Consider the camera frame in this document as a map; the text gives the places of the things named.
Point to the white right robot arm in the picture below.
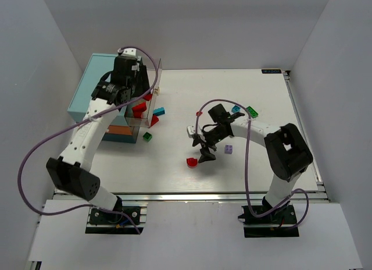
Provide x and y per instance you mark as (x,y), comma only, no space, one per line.
(288,154)

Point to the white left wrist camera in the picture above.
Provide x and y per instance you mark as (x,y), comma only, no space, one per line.
(132,52)

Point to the cyan square lego brick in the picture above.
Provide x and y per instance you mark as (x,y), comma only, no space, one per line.
(235,109)

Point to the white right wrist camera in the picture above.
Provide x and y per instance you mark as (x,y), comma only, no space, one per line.
(192,130)

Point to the purple lego plate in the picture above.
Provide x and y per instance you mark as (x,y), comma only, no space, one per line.
(228,149)

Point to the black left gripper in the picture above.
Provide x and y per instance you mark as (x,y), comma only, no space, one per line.
(142,78)

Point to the green long lego plate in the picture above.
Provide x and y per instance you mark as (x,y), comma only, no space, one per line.
(252,112)

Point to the cyan long lego brick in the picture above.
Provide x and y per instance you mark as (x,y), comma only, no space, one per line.
(159,111)

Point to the blue label sticker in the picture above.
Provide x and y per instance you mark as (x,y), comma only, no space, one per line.
(271,71)

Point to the teal drawer cabinet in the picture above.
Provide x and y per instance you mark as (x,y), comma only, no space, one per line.
(83,106)

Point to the red square lego brick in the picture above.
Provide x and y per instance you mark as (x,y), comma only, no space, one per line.
(147,97)

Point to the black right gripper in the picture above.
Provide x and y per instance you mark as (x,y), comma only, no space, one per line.
(206,141)

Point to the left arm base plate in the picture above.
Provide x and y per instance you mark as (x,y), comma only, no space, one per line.
(102,223)

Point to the red round lego piece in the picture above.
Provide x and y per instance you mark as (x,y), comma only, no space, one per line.
(192,162)

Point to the green small lego brick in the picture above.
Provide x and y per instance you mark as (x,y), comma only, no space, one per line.
(147,136)

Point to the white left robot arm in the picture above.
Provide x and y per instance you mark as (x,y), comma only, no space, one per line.
(70,172)

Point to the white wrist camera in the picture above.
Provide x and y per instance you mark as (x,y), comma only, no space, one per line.
(192,130)
(132,52)

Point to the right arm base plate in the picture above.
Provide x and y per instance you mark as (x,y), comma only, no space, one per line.
(275,225)

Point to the aluminium rail front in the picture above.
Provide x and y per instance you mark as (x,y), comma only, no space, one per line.
(315,196)

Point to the red sloped lego brick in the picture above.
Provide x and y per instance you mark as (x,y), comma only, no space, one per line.
(154,120)

